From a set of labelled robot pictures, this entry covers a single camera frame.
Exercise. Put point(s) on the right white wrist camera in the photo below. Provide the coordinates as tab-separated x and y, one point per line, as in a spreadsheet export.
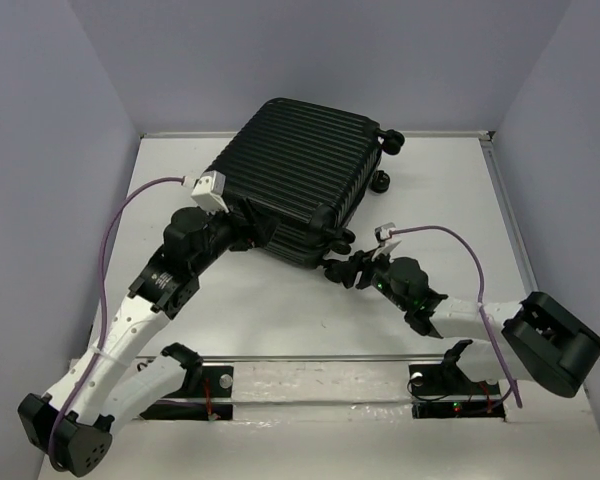
386	241

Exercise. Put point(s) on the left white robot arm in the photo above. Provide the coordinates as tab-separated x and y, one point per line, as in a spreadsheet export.
74	421

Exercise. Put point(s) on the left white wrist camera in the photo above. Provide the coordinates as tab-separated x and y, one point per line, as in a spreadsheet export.
207	192

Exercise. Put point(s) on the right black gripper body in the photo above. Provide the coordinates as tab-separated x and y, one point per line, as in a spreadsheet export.
381	283

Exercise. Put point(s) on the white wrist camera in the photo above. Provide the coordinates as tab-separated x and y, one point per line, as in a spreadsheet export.
386	241
207	192

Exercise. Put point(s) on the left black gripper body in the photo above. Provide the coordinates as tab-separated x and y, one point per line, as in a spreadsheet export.
223	234

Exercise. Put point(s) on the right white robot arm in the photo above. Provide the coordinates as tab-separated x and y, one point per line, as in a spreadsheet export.
534	339

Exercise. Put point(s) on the black hard-shell suitcase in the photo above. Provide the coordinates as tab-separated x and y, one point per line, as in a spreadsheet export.
309	166

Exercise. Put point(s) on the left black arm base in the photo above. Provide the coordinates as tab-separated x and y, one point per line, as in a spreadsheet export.
207	397

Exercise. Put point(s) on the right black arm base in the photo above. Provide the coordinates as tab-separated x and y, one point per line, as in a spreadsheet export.
439	393

